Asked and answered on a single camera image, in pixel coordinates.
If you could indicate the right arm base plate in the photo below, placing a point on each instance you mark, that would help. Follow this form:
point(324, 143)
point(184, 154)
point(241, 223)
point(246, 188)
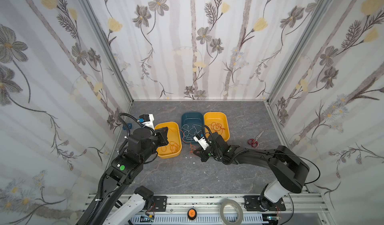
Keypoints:
point(255, 204)

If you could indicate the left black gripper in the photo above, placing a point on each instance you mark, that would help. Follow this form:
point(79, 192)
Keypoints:
point(162, 136)

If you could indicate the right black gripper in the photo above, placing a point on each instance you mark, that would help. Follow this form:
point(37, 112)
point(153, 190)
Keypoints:
point(208, 152)

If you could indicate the red handled scissors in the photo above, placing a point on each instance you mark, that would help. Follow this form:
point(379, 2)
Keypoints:
point(255, 142)

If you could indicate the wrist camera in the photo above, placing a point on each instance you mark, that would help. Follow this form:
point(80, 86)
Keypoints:
point(201, 141)
point(147, 120)

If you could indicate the orange emergency button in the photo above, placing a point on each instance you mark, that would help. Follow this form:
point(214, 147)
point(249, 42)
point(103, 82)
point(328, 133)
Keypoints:
point(192, 214)

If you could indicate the teal plastic bin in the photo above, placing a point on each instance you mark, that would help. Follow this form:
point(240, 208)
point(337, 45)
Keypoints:
point(192, 123)

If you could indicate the small blue box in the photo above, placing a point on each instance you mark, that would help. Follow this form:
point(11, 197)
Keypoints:
point(129, 126)

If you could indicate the left yellow plastic bin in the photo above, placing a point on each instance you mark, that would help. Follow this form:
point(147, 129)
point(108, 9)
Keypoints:
point(174, 148)

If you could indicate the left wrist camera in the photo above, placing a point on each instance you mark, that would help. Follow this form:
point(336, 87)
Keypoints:
point(147, 120)

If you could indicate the roll of tape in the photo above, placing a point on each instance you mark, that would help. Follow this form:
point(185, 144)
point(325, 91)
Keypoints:
point(231, 212)

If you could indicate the yellow plastic bin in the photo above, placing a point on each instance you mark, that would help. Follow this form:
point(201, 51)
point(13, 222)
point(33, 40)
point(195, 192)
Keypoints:
point(218, 122)
point(174, 148)

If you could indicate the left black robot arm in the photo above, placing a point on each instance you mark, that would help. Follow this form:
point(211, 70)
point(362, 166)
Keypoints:
point(134, 153)

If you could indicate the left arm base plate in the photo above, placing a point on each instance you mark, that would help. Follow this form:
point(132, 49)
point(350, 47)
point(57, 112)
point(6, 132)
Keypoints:
point(159, 204)

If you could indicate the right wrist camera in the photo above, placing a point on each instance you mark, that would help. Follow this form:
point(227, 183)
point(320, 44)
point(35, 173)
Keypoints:
point(201, 141)

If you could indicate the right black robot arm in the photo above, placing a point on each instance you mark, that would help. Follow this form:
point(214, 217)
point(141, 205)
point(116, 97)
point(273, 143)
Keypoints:
point(290, 170)

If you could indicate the right yellow plastic bin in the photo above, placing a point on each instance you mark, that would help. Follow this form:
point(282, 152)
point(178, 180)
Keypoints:
point(218, 122)

